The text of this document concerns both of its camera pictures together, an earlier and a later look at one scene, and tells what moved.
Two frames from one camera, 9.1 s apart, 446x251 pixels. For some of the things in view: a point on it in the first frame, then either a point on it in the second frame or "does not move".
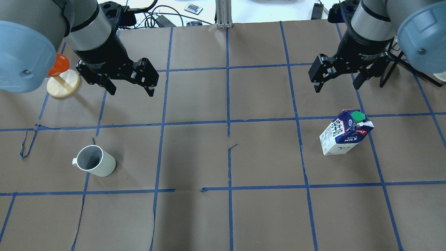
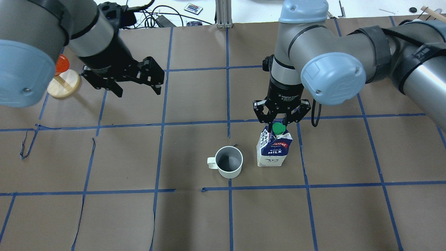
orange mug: x=61 y=65 does not move
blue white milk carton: x=347 y=129 → x=272 y=147
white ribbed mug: x=91 y=158 → x=228 y=160
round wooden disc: x=64 y=84 does not move
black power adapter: x=163 y=22 does not move
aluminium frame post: x=224 y=14 does not move
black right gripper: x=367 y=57 → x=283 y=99
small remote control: x=193 y=8 does not move
